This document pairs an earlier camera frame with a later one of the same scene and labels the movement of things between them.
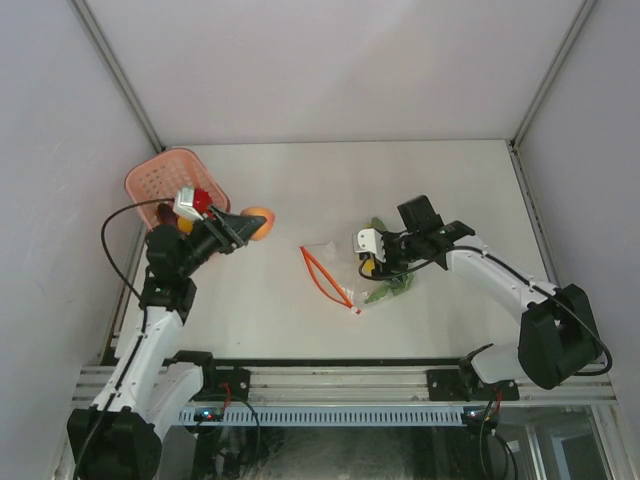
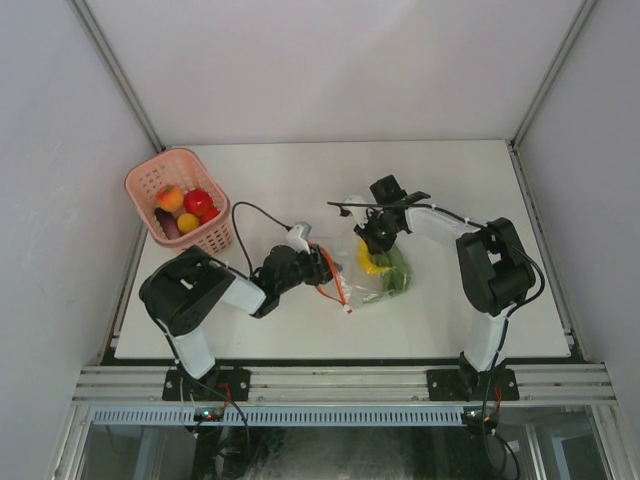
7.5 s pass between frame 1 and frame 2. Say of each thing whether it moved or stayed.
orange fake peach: moved
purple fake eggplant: stayed
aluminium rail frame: stayed
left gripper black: moved
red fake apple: stayed
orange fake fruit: stayed
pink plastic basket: stayed
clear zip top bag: stayed
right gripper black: moved
